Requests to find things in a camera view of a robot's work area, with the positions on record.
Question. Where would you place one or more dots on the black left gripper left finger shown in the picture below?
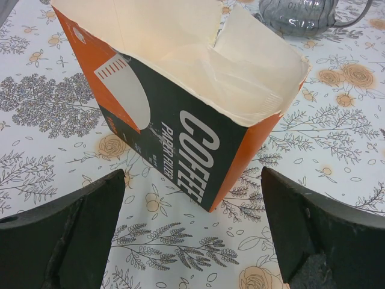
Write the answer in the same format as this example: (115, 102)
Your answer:
(64, 243)

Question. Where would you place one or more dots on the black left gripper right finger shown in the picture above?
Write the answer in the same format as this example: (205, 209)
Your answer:
(321, 242)

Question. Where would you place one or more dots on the grey glass dripper cone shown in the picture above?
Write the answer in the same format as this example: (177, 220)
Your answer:
(303, 18)

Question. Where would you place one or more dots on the orange black coffee filter box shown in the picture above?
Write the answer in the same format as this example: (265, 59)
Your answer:
(191, 142)

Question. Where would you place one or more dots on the stack of white paper filters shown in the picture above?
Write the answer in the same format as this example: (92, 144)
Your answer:
(249, 73)

